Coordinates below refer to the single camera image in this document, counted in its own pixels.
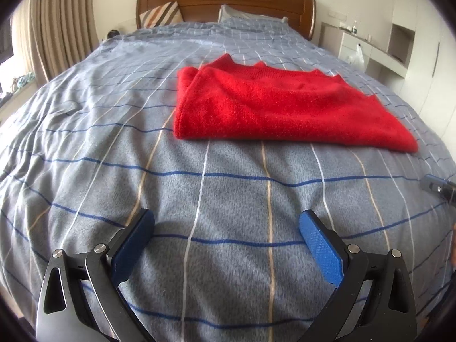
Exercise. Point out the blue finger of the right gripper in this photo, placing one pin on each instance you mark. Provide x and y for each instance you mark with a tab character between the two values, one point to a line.
444	189

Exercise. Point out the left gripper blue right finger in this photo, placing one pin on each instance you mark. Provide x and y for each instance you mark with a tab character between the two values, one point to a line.
389	311

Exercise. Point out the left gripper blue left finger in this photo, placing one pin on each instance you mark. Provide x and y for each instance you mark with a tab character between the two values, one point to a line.
63	312

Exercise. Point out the red knit sweater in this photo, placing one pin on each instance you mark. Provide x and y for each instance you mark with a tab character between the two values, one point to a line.
228	100

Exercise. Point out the grey plaid duvet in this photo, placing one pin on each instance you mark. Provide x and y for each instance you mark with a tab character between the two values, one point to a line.
227	262

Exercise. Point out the white wardrobe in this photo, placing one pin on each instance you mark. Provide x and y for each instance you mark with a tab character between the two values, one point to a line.
429	85

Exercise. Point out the clear plastic bag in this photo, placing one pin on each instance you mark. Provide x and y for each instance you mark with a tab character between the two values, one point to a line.
356	59

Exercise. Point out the white desk with drawers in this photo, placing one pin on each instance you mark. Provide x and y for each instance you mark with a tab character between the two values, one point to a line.
342	44

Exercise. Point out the small bottle on desk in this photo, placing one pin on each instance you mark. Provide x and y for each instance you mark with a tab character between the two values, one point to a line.
355	28

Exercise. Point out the small black round object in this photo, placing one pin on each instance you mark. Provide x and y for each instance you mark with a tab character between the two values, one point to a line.
113	33

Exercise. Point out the beige curtain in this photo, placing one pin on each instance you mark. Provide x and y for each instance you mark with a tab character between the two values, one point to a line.
63	33

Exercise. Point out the grey plaid pillow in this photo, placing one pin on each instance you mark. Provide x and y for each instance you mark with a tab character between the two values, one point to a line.
228	12

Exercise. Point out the striped cushion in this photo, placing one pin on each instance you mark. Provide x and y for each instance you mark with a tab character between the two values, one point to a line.
162	15

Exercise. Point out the brown wooden headboard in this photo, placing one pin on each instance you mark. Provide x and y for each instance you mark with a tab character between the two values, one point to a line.
301	14

